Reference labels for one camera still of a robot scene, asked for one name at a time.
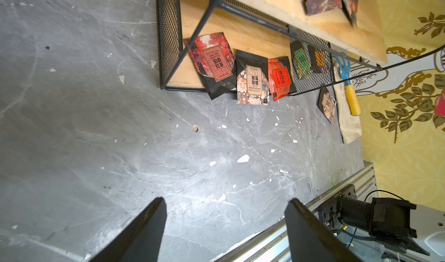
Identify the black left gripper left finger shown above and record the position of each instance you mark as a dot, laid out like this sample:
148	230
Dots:
141	240

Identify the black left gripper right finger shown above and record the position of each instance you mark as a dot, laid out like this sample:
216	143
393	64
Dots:
310	240

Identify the chrysanthemum pu'er tea bag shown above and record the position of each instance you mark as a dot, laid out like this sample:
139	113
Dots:
327	104

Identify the orange label tea bag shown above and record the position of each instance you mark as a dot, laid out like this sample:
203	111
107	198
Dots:
318	62

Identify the green label tea bag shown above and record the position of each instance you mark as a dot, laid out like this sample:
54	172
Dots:
300	59

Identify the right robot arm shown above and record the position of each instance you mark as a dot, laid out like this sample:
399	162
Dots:
394	223

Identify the red tea bag lower shelf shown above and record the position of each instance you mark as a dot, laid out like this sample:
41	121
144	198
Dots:
281	82

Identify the blue garden hand rake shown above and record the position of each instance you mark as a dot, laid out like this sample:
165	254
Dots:
345	74

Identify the black wire mesh shelf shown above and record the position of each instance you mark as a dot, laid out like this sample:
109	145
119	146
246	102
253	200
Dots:
265	28

